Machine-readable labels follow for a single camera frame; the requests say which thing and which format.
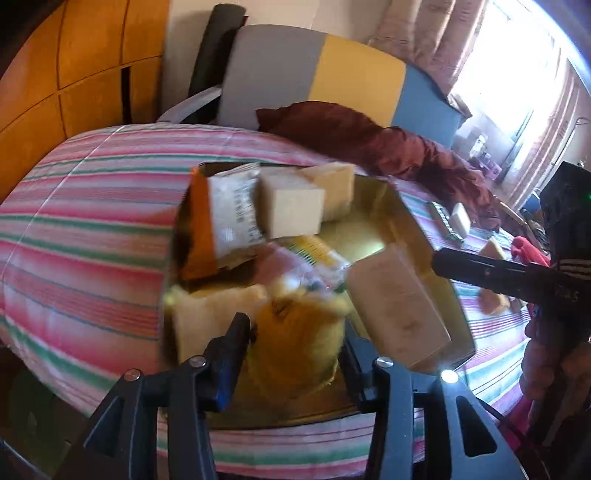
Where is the large beige cardboard box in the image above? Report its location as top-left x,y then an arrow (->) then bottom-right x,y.
346,244 -> 452,370

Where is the white printed packet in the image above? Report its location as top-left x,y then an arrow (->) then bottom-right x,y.
208,167 -> 267,259

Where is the grey yellow blue chair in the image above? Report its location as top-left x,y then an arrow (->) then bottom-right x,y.
157,24 -> 465,148

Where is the maroon jacket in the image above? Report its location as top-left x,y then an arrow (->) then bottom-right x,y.
255,100 -> 502,232

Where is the pink patterned curtain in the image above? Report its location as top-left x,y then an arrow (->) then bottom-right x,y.
365,0 -> 490,112

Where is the orange wooden wardrobe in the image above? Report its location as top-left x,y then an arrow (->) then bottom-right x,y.
0,0 -> 171,204

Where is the pink sheer curtain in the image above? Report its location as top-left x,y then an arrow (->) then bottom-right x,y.
508,41 -> 587,208

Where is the yellow plush toy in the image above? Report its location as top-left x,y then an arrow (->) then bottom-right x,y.
252,295 -> 348,398

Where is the black rolled mat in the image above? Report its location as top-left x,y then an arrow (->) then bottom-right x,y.
188,4 -> 247,97

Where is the yellow green snack packet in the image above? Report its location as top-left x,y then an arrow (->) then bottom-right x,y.
277,235 -> 352,292

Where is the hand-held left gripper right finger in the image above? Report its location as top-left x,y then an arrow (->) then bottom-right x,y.
342,323 -> 527,480

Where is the pink green striped blanket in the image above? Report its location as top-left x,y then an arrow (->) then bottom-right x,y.
0,124 -> 532,467

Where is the gold metal tray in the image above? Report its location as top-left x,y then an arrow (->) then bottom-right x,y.
159,161 -> 476,423

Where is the purple box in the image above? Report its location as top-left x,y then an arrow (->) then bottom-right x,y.
480,152 -> 502,181

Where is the red cloth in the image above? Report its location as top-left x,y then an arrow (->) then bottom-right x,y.
510,236 -> 552,267

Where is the bright window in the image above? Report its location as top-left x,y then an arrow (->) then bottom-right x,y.
452,0 -> 568,139

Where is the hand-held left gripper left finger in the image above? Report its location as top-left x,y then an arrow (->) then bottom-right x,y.
60,313 -> 252,480

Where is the person's right hand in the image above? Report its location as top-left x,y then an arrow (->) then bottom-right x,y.
521,314 -> 591,407

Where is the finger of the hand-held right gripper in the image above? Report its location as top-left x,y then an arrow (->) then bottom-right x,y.
431,248 -> 555,303

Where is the green-edged cracker packet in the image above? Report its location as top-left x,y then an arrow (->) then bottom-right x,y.
431,203 -> 465,241

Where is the white soap bar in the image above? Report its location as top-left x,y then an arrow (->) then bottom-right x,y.
450,203 -> 472,234

